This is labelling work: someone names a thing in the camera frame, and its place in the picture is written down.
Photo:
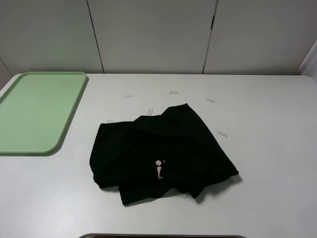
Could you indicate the black short sleeve t-shirt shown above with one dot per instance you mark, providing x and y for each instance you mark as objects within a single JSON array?
[{"x": 148, "y": 157}]

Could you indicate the light green plastic tray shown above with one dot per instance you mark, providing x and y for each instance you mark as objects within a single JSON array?
[{"x": 36, "y": 110}]

